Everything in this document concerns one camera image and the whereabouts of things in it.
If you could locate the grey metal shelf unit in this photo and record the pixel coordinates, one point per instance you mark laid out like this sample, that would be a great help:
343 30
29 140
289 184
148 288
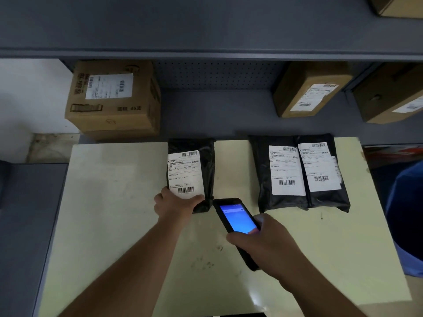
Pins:
211 29

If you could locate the large printed cardboard box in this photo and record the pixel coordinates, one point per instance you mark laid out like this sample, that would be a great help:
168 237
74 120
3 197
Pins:
112 112

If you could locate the black handheld barcode scanner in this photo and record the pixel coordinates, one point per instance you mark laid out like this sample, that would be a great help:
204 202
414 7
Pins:
236 217

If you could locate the red and white package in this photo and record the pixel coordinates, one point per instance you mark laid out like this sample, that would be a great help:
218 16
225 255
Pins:
393 155

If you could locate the person's left thumb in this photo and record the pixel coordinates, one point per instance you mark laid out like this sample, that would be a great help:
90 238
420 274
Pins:
195 201

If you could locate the person's right forearm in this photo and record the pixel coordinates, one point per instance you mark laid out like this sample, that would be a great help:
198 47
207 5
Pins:
320 293

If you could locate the dark brown labelled cardboard box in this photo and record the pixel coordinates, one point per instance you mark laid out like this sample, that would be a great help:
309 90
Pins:
380 95

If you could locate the person's right thumb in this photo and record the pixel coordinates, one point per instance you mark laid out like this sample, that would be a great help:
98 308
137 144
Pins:
239 239

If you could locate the person's left hand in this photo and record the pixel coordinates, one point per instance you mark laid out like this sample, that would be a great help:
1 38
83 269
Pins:
173 207

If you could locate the narrow labelled cardboard box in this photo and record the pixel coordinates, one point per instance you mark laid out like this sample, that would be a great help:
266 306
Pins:
297 85

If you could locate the plain cardboard box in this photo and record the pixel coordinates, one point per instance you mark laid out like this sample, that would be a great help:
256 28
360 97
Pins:
400 6

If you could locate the small black labelled parcel bag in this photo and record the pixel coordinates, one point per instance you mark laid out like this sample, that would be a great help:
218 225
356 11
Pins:
205 168

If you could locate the grey low cabinet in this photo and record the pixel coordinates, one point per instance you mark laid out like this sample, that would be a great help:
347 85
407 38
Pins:
26 234

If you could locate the person's right hand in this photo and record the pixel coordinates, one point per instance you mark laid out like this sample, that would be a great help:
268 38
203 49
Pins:
267 247

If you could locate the person's left forearm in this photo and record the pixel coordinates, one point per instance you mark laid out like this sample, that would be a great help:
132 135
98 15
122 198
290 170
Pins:
132 270

